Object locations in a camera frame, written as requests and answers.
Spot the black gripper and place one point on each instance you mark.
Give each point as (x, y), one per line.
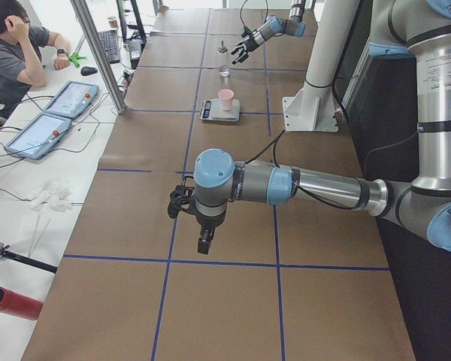
(208, 222)
(250, 42)

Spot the clear glass sauce bottle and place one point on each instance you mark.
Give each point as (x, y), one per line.
(223, 59)

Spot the pink plastic cup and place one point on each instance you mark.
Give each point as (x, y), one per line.
(226, 98)

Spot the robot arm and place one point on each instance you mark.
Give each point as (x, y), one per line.
(273, 26)
(399, 29)

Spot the silver digital kitchen scale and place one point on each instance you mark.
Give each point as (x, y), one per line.
(211, 111)

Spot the black keyboard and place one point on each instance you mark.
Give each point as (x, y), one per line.
(110, 44)

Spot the black computer mouse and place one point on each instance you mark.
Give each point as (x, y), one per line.
(87, 71)

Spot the crumpled white tissue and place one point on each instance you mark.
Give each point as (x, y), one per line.
(54, 193)

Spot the green toy object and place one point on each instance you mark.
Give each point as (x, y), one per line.
(75, 58)

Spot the upper teach pendant tablet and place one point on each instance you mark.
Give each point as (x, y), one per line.
(72, 100)

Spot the teach pendant tablet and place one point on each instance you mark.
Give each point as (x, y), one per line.
(39, 137)
(72, 100)

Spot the lower teach pendant tablet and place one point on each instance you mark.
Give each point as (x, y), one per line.
(39, 137)

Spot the red cylinder bottle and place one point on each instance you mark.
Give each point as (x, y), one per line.
(18, 305)

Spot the seated person grey shirt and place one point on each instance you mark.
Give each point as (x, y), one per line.
(20, 56)

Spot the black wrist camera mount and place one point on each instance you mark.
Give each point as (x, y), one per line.
(245, 32)
(181, 199)

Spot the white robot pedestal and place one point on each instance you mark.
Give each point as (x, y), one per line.
(312, 109)

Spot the aluminium frame post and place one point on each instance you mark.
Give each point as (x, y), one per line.
(90, 32)

